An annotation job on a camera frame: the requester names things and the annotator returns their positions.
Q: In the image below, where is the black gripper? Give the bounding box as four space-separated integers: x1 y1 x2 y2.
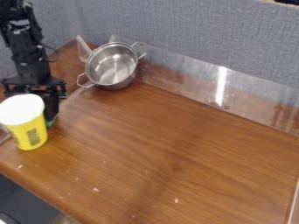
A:
0 77 68 123

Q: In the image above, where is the yellow play-doh can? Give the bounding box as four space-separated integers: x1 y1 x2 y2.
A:
0 94 48 151

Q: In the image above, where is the green block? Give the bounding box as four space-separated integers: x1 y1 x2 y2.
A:
44 115 59 128

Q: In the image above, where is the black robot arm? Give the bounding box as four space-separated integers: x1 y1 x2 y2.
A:
0 0 68 126

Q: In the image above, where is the silver metal pot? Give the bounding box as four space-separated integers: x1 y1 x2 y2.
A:
76 42 145 90

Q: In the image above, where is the clear acrylic barrier panel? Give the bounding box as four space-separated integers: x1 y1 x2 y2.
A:
0 34 299 145

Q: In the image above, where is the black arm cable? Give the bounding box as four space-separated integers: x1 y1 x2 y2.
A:
39 43 60 64

